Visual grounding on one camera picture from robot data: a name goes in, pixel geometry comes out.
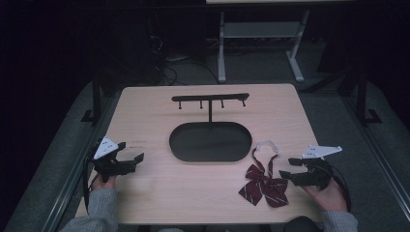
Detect person's right hand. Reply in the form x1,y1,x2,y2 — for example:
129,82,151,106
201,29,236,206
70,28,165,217
302,179,348,213

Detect person's left hand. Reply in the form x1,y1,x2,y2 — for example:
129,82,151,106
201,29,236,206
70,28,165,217
91,173,117,191

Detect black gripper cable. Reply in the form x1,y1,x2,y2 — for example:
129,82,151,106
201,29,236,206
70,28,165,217
82,146,100,212
328,163,353,213

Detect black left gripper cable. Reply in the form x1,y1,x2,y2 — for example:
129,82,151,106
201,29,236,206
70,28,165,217
82,146,100,212

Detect black hook rack with tray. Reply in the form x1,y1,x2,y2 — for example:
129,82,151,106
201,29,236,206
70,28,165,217
168,92,253,163

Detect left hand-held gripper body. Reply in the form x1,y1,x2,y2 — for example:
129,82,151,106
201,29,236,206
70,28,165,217
93,136,137,184

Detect dark round object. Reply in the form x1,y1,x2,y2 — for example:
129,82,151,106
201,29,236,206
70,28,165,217
283,216,324,232

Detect black floor cables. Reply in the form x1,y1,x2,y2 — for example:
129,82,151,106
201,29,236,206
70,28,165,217
148,33,220,87

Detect black metal stand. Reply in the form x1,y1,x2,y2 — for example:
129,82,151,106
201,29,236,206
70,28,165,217
80,75,104,126
354,69,384,128

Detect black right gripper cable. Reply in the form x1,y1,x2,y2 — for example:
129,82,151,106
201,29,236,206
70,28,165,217
328,163,353,213

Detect dark red striped bow tie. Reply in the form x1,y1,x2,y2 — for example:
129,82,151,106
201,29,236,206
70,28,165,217
238,139,290,209

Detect white metal table frame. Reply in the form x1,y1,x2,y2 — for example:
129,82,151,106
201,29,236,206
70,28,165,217
217,9,311,84

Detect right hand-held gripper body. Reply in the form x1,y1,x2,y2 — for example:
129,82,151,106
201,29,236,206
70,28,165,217
301,144,343,191

